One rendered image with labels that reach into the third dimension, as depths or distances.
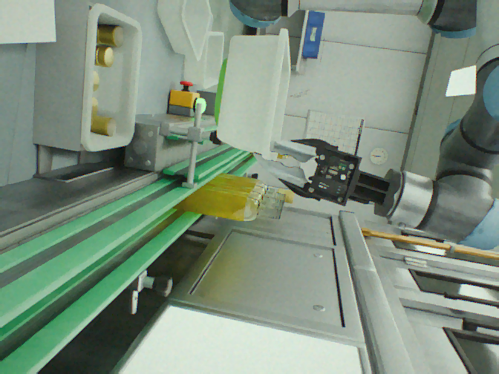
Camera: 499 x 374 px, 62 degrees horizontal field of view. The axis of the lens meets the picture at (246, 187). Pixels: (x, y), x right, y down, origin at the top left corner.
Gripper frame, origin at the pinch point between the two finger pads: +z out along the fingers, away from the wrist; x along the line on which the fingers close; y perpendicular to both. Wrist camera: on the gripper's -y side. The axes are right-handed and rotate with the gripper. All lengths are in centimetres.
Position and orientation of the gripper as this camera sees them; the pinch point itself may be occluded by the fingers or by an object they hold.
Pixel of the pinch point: (263, 152)
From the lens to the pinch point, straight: 64.8
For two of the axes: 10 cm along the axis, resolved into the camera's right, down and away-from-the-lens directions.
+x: -3.1, 9.5, 1.0
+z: -9.4, -3.2, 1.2
